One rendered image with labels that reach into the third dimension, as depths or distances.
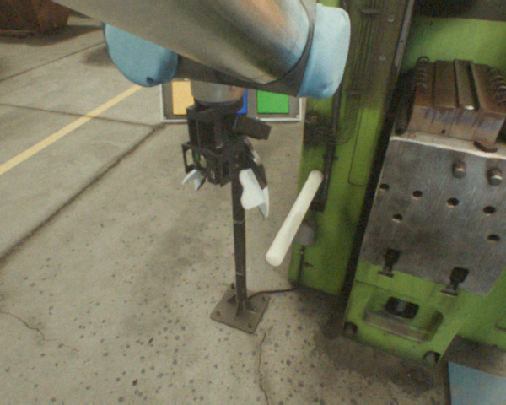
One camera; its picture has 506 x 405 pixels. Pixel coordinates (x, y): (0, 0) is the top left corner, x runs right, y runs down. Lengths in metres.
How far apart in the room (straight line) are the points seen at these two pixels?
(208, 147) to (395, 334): 1.14
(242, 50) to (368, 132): 0.98
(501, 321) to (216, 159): 1.38
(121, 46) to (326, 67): 0.19
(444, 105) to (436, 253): 0.42
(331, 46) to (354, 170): 0.97
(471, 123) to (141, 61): 0.81
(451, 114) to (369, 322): 0.82
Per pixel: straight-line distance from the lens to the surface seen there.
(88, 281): 1.88
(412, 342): 1.49
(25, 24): 7.23
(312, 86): 0.31
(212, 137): 0.51
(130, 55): 0.37
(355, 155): 1.22
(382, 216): 1.08
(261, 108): 0.86
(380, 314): 1.47
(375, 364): 1.55
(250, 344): 1.52
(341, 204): 1.33
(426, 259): 1.17
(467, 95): 1.10
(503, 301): 1.57
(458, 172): 0.95
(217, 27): 0.18
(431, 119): 0.99
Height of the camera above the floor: 1.31
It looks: 38 degrees down
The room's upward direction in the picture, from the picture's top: straight up
